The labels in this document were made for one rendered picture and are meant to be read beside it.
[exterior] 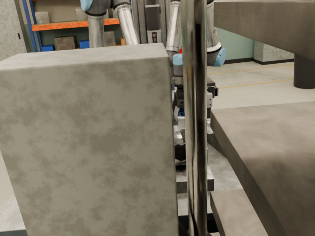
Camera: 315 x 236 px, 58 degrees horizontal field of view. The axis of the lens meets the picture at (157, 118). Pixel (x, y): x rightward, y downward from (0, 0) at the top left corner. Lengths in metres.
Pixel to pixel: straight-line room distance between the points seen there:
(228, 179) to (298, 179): 0.86
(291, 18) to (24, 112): 0.40
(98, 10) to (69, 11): 5.06
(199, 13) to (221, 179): 0.82
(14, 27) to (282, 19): 6.35
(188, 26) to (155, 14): 1.21
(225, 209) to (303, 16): 0.58
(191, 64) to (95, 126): 0.31
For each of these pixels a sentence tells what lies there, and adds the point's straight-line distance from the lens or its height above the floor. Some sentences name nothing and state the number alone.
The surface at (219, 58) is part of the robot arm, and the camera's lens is 1.77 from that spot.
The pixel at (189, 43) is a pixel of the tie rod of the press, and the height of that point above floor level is 1.45.
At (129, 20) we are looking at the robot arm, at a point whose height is 1.47.
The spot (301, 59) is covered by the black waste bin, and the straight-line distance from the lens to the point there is 5.29.
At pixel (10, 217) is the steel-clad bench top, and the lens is 1.32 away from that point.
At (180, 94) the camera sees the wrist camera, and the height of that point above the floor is 1.09.
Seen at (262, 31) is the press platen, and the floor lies 1.50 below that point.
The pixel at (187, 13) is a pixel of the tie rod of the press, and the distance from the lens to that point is 0.68.
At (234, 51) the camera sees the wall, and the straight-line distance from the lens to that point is 7.33.
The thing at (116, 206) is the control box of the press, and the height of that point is 1.19.
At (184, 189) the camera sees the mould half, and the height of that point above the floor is 0.82.
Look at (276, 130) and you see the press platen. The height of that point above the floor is 1.29.
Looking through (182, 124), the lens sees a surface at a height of 0.91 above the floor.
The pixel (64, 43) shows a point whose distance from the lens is 6.25.
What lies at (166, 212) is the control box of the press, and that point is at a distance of 0.58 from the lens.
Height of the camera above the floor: 1.55
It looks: 22 degrees down
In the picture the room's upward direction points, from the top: 4 degrees counter-clockwise
